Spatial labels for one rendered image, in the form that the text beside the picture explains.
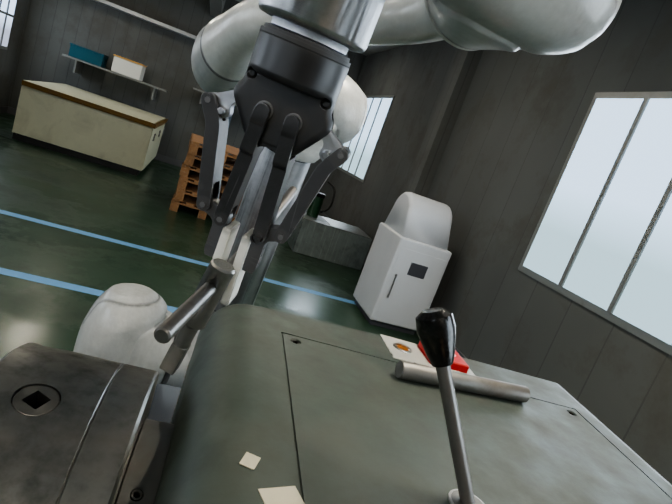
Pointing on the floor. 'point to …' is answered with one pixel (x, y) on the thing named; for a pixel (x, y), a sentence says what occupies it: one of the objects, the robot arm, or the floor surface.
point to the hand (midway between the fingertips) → (229, 262)
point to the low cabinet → (87, 126)
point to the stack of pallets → (187, 185)
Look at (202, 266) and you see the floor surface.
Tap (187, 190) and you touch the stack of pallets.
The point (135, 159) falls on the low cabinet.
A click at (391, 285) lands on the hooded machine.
